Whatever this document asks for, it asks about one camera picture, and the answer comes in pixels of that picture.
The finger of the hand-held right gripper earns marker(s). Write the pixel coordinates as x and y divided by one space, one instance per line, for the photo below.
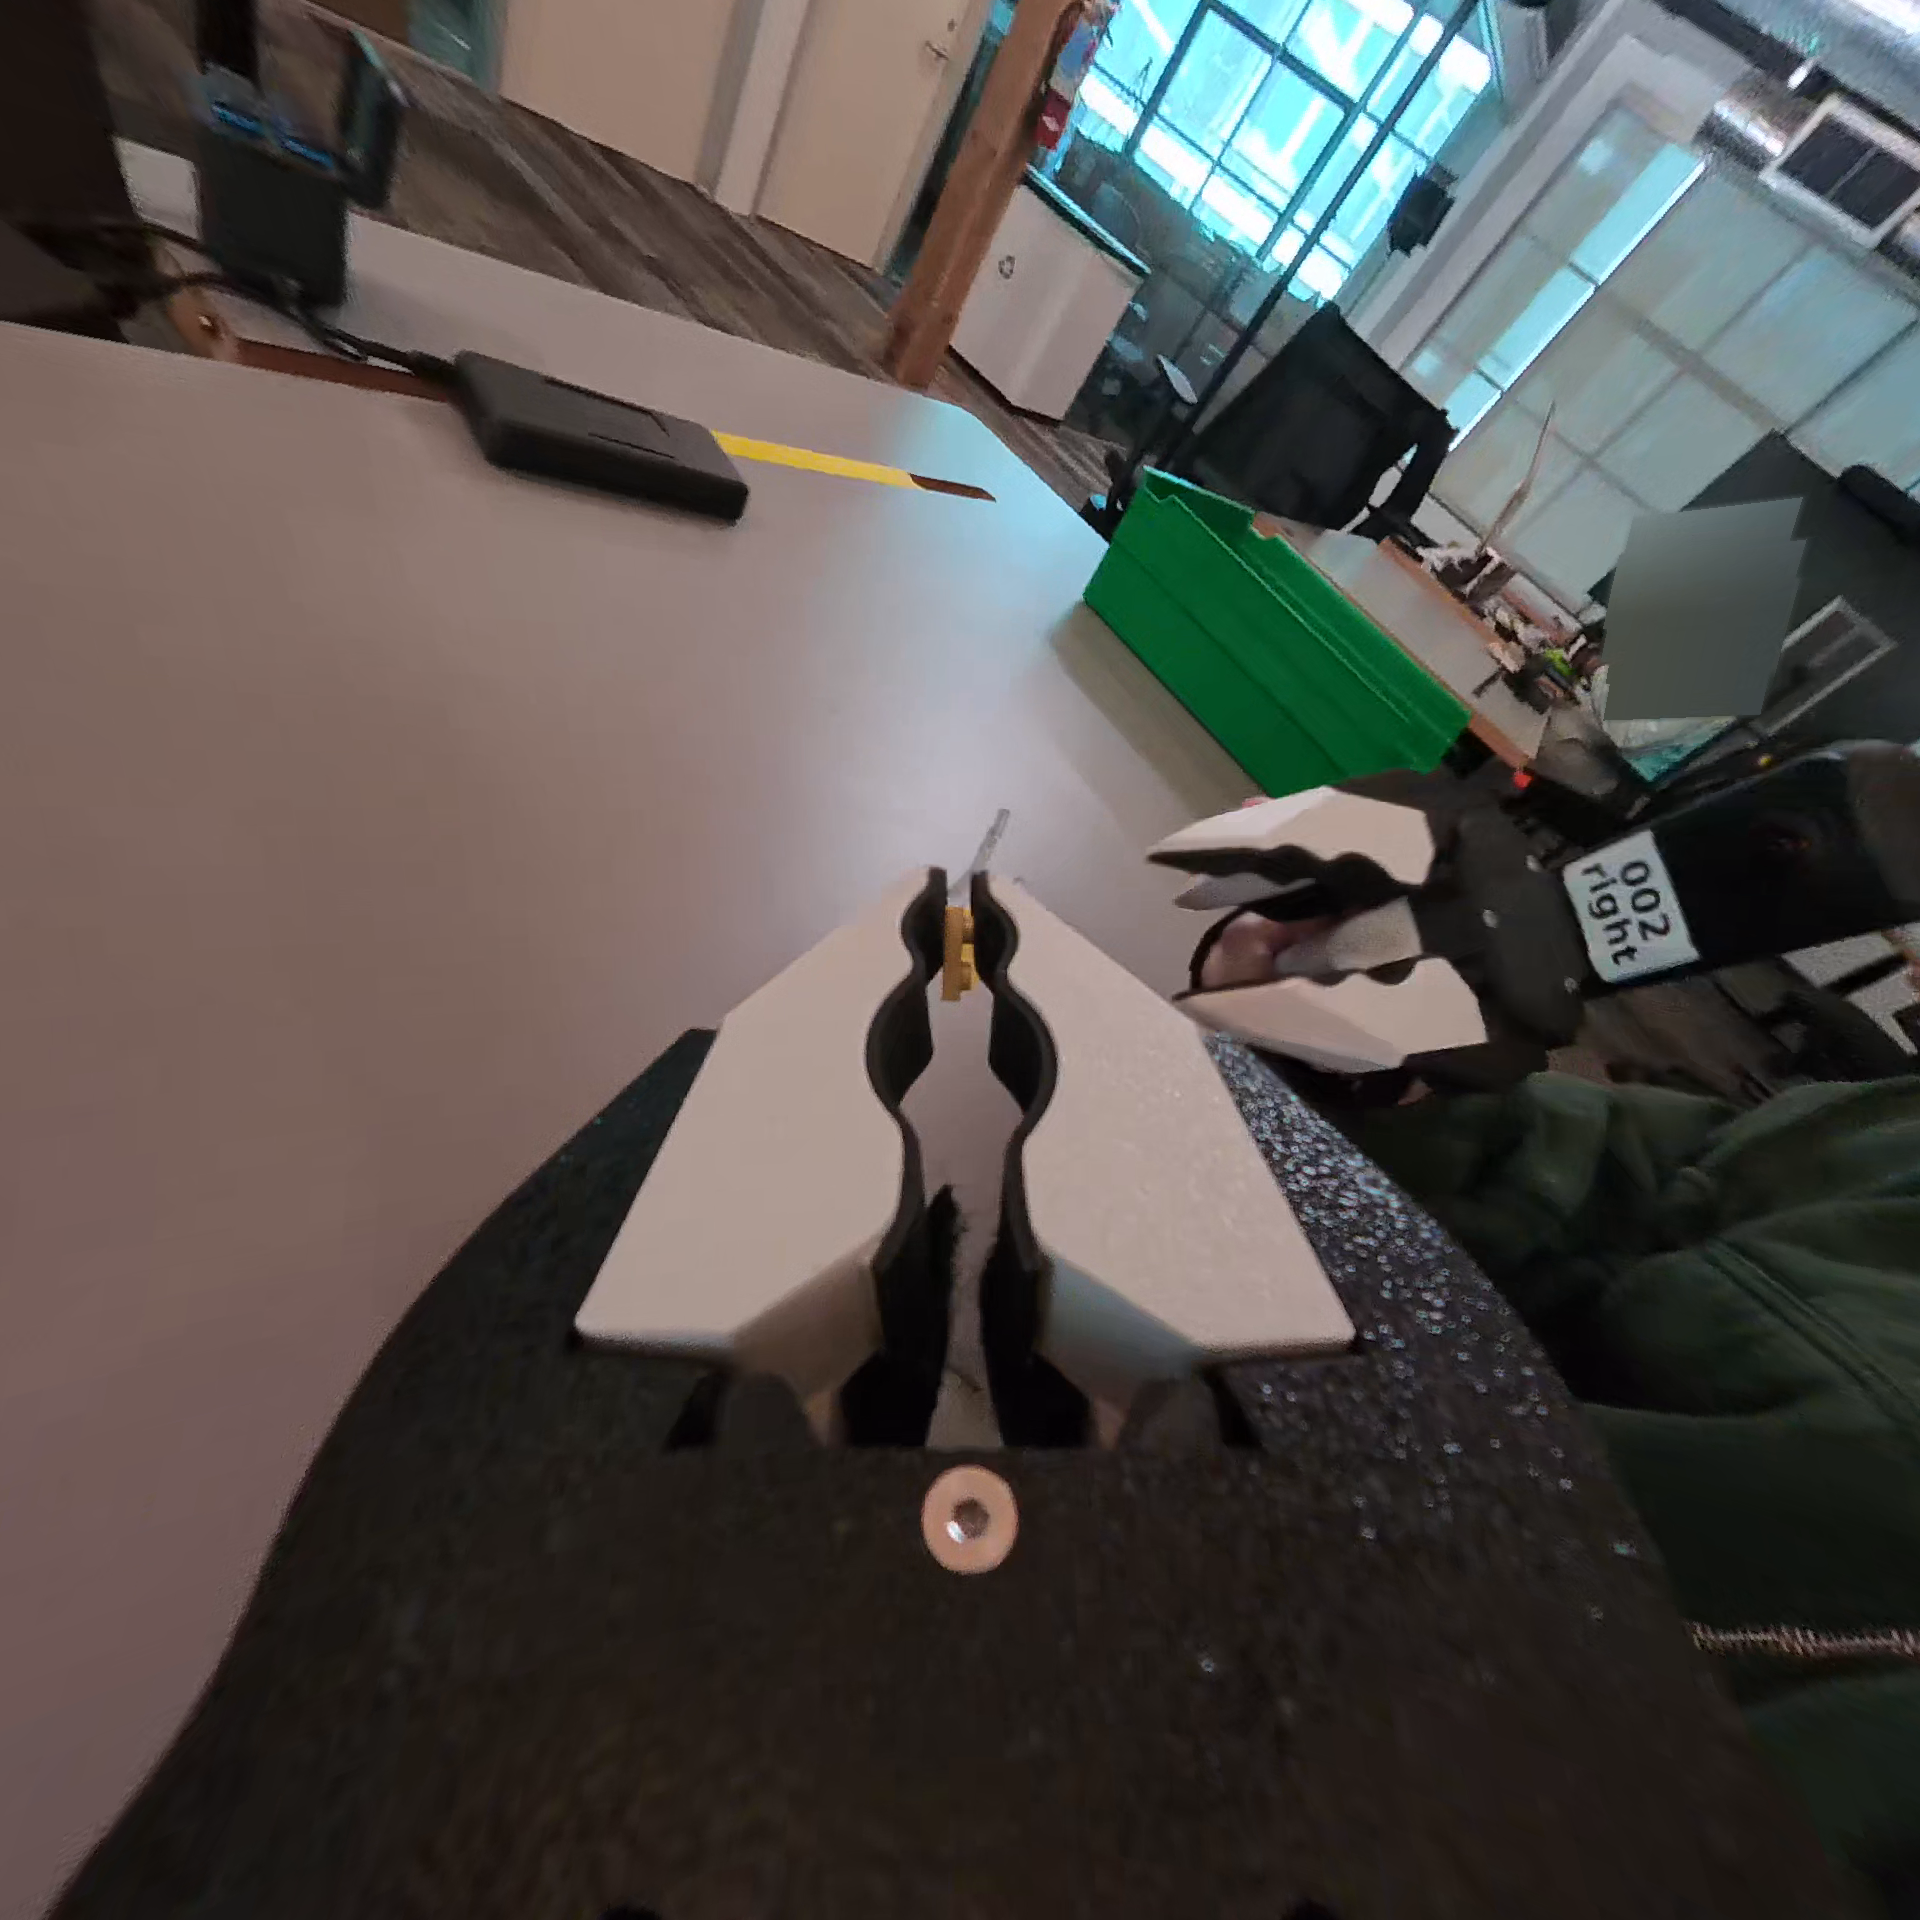
1336 838
1381 1021

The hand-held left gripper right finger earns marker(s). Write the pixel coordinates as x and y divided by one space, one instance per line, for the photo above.
1172 1185

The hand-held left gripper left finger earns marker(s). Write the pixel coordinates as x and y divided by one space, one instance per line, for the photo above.
750 1185

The small yellow lego piece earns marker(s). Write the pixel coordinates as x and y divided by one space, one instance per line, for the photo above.
956 953

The green plastic bin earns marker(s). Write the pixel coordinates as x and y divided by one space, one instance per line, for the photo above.
1260 645

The cluttered wooden table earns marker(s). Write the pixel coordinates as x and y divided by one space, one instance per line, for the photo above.
1441 616

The black office chair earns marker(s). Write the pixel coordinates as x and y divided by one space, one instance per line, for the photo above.
1305 429

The green hoodie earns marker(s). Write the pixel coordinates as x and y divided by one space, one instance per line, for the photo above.
1724 1350

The white recycling cabinet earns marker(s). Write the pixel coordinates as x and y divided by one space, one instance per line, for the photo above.
1042 307

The yellow tape strip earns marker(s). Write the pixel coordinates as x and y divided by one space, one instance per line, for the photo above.
825 457

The large paned window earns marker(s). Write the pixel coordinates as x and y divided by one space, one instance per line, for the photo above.
1277 107

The flat black electronic box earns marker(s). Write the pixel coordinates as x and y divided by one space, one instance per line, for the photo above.
600 435

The white doors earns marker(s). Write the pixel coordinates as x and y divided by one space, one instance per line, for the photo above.
750 107

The black usb hub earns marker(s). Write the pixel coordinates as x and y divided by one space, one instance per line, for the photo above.
294 166

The black monitor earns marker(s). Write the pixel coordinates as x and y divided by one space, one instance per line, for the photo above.
60 149

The silver ventilation duct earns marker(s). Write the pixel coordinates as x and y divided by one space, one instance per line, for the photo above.
1829 149

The wooden post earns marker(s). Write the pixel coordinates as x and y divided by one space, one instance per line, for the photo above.
975 195

